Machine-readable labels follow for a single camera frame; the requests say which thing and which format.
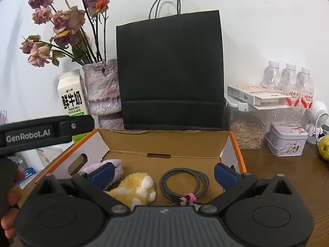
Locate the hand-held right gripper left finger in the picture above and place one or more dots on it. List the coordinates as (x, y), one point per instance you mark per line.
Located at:
(102, 175)

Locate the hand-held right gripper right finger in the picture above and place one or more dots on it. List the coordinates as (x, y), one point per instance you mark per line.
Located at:
(226, 176)

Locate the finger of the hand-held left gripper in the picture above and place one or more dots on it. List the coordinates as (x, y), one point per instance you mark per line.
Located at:
(83, 124)

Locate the purple plush headband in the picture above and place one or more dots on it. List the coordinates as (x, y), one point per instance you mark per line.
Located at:
(117, 169)

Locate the white yellow plush hamster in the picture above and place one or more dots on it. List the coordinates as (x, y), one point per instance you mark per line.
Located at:
(133, 185)

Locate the red cardboard box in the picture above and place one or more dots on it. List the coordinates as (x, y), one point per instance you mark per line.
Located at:
(133, 144)

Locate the person's left hand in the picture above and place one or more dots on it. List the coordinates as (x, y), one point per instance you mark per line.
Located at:
(14, 196)

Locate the white green milk carton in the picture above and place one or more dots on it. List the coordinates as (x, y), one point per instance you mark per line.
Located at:
(72, 97)

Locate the blue bag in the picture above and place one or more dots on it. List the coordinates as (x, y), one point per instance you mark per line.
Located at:
(28, 173)

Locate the purple textured vase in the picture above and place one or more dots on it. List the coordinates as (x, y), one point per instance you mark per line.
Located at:
(102, 87)

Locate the clear seed container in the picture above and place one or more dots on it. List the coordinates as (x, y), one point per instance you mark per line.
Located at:
(246, 133)

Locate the printed tin box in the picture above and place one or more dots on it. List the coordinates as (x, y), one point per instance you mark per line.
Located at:
(285, 141)

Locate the flat white carton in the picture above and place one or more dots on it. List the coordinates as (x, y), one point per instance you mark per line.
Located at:
(252, 92)

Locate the black paper bag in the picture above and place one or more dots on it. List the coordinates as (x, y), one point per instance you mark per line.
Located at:
(169, 69)

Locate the green fruit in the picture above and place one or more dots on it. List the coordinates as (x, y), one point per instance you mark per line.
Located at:
(325, 146)

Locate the dried rose bouquet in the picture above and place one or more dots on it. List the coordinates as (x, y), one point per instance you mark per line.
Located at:
(68, 20)

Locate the clear water bottle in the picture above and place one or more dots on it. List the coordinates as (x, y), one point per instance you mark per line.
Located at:
(290, 82)
(271, 77)
(305, 87)

